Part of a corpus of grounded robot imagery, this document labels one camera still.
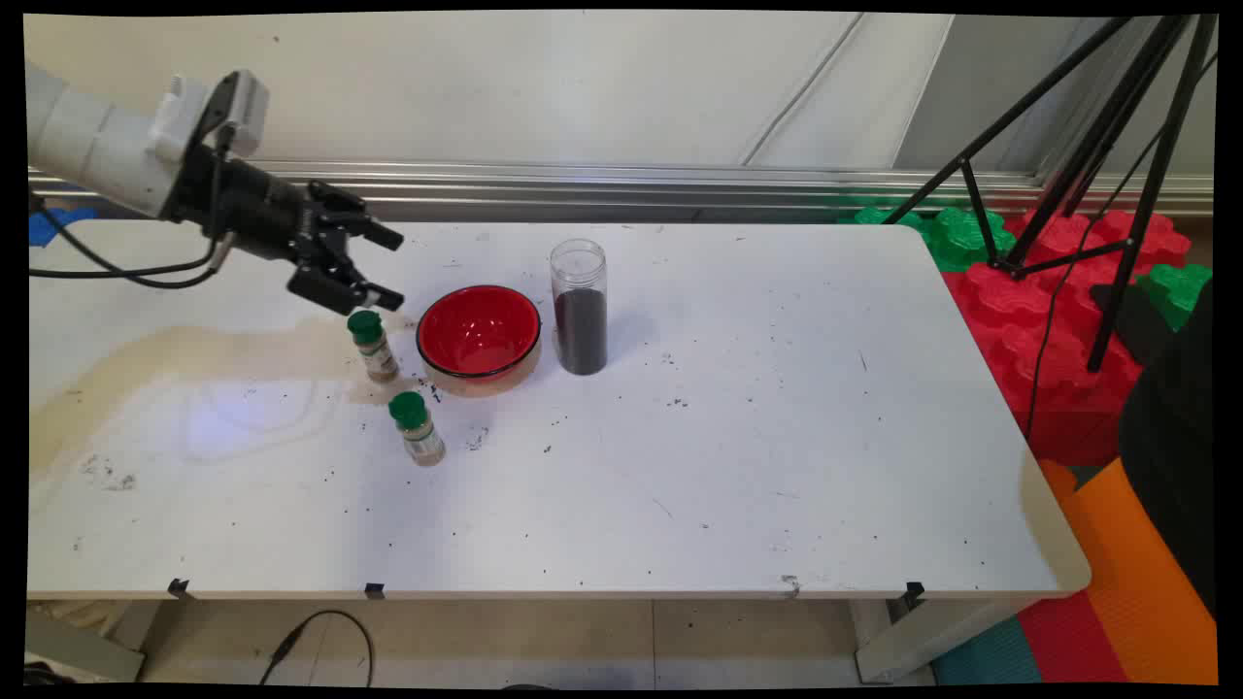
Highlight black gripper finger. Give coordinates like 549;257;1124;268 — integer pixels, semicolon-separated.
286;252;405;316
309;181;404;252

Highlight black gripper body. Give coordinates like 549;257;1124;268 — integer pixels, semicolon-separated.
165;144;337;265

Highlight clear jar with dark grounds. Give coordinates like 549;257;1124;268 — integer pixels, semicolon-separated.
550;239;610;377

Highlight green cap spice bottle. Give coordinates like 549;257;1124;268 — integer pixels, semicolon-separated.
347;310;400;383
388;391;447;467

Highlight red bowl with black rim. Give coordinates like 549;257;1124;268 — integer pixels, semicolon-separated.
416;284;543;384

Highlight blue foam piece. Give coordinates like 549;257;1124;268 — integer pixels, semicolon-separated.
29;206;100;248

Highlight large green foam block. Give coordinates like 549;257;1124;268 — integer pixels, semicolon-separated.
840;204;1017;274

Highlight white angled table leg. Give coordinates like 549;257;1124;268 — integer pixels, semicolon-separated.
853;594;1032;684

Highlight red foam blocks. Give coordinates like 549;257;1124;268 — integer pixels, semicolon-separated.
944;208;1195;467

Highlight teal foam mat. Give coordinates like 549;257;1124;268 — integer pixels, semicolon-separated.
930;612;1046;686

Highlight black tripod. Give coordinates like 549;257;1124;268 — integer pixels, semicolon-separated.
882;15;1220;375

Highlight red foam mat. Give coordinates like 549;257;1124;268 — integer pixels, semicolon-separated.
1015;587;1132;685

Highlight small green foam block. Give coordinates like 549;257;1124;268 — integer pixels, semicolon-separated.
1136;262;1213;332

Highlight black bulky object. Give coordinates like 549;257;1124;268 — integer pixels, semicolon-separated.
1117;282;1220;613

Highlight orange foam mat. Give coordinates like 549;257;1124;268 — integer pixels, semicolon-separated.
1039;456;1220;685

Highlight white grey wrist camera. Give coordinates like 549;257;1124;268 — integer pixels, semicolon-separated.
148;70;271;162

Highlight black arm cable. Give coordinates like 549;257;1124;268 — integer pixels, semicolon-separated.
29;126;239;290

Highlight black floor cable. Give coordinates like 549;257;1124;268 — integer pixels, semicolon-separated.
257;609;376;686

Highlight aluminium rail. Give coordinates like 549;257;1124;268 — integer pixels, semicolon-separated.
29;159;1215;221

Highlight thin black tripod cable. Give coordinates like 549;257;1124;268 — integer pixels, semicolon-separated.
1025;53;1220;443

